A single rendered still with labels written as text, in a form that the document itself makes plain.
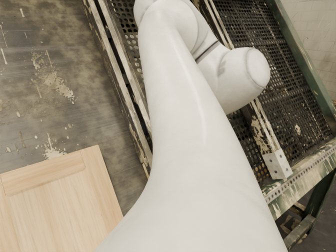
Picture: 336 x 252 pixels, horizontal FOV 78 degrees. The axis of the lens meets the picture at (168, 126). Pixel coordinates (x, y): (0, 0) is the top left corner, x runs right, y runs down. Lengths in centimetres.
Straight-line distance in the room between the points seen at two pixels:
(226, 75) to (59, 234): 57
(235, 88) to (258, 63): 5
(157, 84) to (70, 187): 55
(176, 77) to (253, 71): 23
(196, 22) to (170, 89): 23
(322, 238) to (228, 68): 201
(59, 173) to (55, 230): 15
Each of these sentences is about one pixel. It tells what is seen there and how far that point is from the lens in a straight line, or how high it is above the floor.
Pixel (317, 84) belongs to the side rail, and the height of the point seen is 119.
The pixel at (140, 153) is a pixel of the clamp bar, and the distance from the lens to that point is 72.
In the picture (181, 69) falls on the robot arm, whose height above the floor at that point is 152.
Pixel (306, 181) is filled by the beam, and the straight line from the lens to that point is 127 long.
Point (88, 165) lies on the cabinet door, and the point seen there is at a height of 117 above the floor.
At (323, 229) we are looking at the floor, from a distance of 235.
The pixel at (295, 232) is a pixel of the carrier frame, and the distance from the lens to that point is 195.
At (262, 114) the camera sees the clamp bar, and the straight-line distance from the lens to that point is 110.
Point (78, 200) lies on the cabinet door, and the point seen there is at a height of 110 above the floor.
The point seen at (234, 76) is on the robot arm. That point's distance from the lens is 38.
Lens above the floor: 155
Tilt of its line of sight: 26 degrees down
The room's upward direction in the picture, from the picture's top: straight up
